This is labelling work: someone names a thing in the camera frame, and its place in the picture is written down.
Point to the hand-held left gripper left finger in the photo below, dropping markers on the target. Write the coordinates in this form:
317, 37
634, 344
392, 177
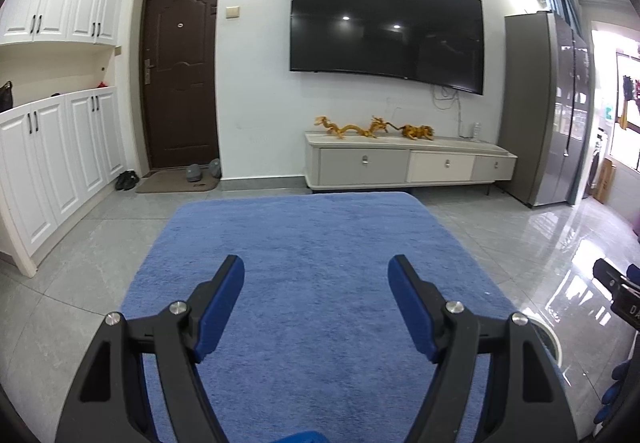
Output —
220, 313

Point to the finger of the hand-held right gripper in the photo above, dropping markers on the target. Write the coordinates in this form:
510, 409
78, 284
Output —
606, 273

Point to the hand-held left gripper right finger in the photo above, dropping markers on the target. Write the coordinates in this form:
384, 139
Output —
412, 313

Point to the white round bin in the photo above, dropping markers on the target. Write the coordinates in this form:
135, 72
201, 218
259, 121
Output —
547, 338

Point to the person's right hand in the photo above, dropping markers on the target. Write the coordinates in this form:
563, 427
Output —
614, 390

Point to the cardboard box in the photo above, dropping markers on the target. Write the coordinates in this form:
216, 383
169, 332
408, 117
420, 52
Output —
605, 180

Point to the blue fluffy blanket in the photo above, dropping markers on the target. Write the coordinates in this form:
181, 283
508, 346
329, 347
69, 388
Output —
310, 233

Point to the brown doormat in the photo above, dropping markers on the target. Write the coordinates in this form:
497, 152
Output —
165, 183

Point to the grey slipper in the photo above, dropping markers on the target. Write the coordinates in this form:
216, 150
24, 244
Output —
214, 168
192, 173

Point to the white television cabinet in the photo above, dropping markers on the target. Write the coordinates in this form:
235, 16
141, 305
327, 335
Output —
400, 165

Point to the black shoe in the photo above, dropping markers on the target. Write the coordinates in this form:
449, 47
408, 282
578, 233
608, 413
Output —
132, 177
121, 181

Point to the grey refrigerator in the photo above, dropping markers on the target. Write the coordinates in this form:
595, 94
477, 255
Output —
540, 113

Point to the golden tiger figurine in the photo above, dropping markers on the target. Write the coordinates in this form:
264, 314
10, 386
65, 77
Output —
417, 132

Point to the golden dragon figurine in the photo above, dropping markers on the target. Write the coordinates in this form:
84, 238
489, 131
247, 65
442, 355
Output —
376, 127
337, 128

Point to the white power strip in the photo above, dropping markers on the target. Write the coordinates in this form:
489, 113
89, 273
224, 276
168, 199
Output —
472, 132

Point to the white shoe cabinet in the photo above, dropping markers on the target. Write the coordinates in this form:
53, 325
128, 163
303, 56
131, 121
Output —
50, 163

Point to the dark brown door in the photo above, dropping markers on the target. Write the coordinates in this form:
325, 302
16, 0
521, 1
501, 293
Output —
180, 73

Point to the blue grey curtain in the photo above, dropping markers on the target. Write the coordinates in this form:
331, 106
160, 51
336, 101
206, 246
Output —
562, 8

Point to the black bag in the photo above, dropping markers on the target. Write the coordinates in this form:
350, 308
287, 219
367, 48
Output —
6, 98

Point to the black wall television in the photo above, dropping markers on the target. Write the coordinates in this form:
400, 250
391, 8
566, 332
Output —
385, 18

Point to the wall switch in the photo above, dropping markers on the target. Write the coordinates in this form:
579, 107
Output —
232, 12

